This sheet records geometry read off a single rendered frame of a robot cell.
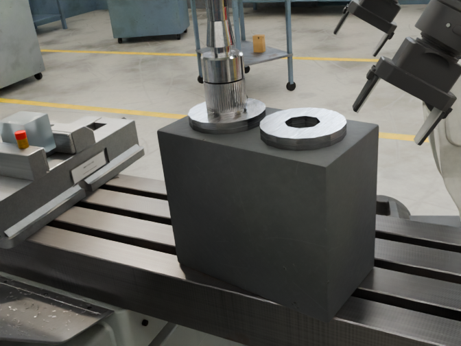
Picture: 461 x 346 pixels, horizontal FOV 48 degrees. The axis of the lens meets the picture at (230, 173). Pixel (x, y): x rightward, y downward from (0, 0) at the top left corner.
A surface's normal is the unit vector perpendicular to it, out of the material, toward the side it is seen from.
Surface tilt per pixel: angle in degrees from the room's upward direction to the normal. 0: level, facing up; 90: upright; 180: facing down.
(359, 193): 90
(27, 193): 90
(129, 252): 0
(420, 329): 0
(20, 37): 90
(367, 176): 90
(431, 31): 68
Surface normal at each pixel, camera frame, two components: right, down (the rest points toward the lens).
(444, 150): -0.11, 0.78
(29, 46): 0.92, 0.09
